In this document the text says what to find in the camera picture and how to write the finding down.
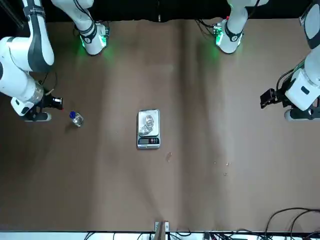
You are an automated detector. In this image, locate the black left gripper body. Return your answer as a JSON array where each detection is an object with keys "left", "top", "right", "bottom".
[{"left": 274, "top": 84, "right": 292, "bottom": 109}]

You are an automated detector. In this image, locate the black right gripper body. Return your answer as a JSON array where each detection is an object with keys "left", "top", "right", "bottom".
[{"left": 37, "top": 94, "right": 54, "bottom": 111}]

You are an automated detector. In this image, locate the clear dropper bottle blue cap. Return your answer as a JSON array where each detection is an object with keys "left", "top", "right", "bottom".
[{"left": 69, "top": 111, "right": 85, "bottom": 128}]

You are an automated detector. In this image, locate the silver electronic balance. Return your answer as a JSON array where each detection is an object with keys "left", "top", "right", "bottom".
[{"left": 136, "top": 107, "right": 161, "bottom": 150}]

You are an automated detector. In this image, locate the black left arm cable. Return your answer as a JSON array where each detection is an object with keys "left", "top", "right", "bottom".
[{"left": 276, "top": 62, "right": 305, "bottom": 91}]

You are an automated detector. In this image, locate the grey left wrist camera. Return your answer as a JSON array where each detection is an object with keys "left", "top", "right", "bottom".
[{"left": 283, "top": 107, "right": 320, "bottom": 123}]

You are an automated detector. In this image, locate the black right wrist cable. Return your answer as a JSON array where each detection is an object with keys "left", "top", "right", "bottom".
[{"left": 41, "top": 71, "right": 58, "bottom": 97}]

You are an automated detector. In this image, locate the black arm base cable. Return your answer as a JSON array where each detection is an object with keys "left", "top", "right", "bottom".
[{"left": 195, "top": 18, "right": 219, "bottom": 35}]

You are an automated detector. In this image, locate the long black looped cable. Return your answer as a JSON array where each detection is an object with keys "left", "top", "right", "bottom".
[{"left": 266, "top": 206, "right": 320, "bottom": 237}]

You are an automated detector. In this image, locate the aluminium profile post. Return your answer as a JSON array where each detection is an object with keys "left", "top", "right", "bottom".
[{"left": 153, "top": 220, "right": 170, "bottom": 240}]

